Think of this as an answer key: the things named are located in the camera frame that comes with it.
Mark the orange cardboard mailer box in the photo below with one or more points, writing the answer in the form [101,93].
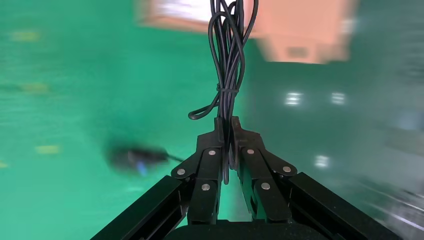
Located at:
[298,33]

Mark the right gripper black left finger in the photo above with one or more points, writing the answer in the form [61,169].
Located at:
[205,172]

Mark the white printed paper sheet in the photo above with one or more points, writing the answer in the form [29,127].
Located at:
[185,10]

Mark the green table cloth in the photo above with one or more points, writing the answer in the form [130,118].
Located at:
[82,99]

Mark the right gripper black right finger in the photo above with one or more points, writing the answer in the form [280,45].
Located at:
[261,172]

